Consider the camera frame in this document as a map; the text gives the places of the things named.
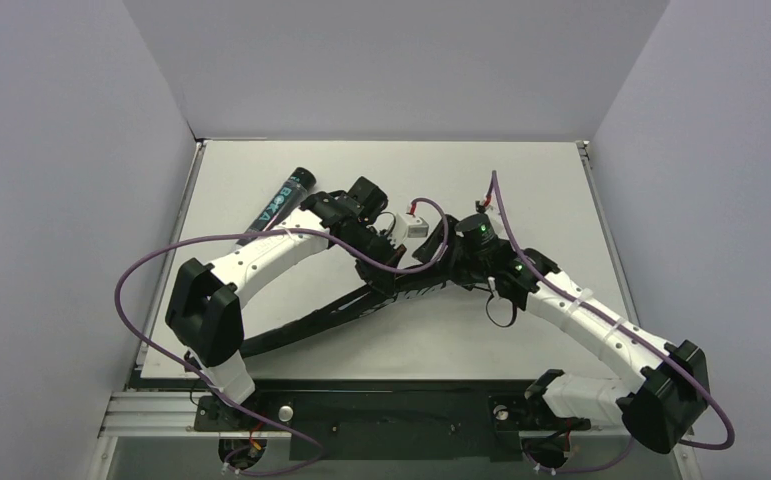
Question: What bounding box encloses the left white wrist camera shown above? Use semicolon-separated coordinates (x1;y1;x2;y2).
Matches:
388;213;429;247

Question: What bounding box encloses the purple cable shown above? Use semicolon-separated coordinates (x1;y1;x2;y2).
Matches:
477;170;736;476
114;197;451;477

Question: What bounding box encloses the black racket bag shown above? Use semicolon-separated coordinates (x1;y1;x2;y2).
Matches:
237;258;492;359

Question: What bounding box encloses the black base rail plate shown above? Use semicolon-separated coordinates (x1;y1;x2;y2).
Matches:
194;380;591;462

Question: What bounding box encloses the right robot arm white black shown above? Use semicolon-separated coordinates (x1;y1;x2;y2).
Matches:
413;214;709;454

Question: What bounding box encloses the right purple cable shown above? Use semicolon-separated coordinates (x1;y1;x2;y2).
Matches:
477;170;736;476

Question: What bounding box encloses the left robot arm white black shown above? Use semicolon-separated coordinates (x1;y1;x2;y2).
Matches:
165;177;429;430

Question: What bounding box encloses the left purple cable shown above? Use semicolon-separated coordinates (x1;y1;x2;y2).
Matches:
114;197;451;477

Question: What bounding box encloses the black shuttlecock tube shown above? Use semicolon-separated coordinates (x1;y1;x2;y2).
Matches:
246;167;316;233

